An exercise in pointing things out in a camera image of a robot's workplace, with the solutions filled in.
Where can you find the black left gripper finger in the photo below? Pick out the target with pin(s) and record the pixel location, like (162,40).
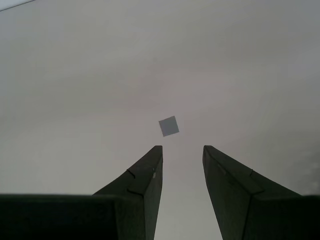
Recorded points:
(140,185)
(230,185)

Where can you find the grey square sticker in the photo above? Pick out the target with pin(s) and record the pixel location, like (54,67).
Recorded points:
(169,126)

